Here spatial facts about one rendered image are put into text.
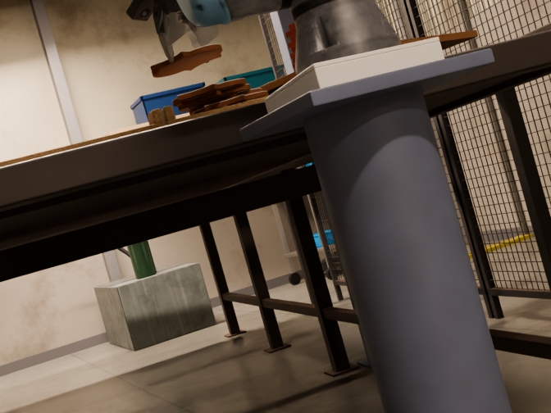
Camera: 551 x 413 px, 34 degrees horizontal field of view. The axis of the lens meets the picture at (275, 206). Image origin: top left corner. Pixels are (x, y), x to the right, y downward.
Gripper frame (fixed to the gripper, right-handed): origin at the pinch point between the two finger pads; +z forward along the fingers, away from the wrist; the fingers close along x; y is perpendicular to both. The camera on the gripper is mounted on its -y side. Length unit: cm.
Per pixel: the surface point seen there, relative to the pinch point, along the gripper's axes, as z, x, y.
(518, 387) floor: 104, 123, 4
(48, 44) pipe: -142, 410, -388
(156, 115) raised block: 9.8, -14.2, 0.1
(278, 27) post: -37, 181, -71
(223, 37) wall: -121, 534, -303
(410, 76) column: 19, -33, 53
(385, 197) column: 33, -33, 45
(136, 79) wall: -101, 468, -357
